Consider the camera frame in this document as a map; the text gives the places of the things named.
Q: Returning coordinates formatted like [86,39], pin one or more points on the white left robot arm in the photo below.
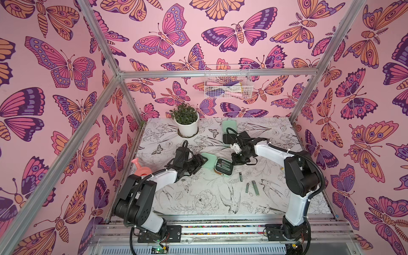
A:
[134,204]

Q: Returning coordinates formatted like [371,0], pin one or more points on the white wire wall basket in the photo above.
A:
[228,81]

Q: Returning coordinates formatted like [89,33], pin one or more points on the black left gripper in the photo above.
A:
[197,162]

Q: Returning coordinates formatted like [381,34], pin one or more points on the green nail clipper long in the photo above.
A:
[255,188]

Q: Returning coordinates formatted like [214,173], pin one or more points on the pink plastic toy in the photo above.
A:
[141,171]

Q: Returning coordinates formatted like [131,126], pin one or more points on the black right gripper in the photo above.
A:
[238,140]

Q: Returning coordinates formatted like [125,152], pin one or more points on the green case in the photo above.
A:
[218,165]
[228,125]

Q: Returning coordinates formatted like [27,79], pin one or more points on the potted green plant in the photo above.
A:
[186,117]

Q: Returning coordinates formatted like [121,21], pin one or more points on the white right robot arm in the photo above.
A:
[303,177]

